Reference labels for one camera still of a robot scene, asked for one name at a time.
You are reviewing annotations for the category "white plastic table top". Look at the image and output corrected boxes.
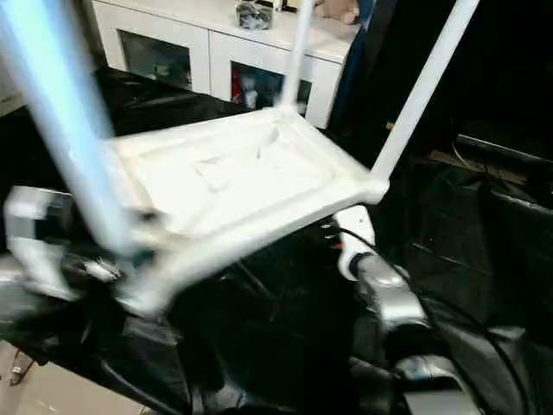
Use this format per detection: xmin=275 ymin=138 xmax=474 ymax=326
xmin=104 ymin=105 xmax=391 ymax=319

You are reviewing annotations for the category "white plastic table leg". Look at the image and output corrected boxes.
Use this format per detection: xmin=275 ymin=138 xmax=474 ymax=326
xmin=278 ymin=0 xmax=314 ymax=113
xmin=0 ymin=0 xmax=161 ymax=260
xmin=370 ymin=0 xmax=481 ymax=187

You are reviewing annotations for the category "black plastic mat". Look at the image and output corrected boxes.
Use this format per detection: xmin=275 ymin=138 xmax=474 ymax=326
xmin=0 ymin=65 xmax=553 ymax=415

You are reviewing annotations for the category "tan plush toy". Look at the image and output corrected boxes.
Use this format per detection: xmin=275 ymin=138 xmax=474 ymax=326
xmin=313 ymin=0 xmax=359 ymax=24

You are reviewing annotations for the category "small grey container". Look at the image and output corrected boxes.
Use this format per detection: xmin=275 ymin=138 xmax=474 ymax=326
xmin=235 ymin=0 xmax=274 ymax=29

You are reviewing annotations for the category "white glass-door cabinet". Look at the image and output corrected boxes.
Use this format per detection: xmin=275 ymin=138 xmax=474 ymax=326
xmin=91 ymin=0 xmax=359 ymax=131

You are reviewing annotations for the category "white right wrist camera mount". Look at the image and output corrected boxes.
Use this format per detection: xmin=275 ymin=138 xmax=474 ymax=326
xmin=333 ymin=206 xmax=378 ymax=282

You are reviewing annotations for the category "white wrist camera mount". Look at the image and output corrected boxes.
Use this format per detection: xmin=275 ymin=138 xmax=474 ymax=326
xmin=333 ymin=206 xmax=378 ymax=282
xmin=4 ymin=186 xmax=74 ymax=299

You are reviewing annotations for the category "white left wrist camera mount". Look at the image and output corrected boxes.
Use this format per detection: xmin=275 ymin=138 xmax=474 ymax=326
xmin=4 ymin=186 xmax=74 ymax=299

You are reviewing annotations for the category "dark metal rail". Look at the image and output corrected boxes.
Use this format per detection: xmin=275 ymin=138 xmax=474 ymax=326
xmin=456 ymin=134 xmax=553 ymax=169

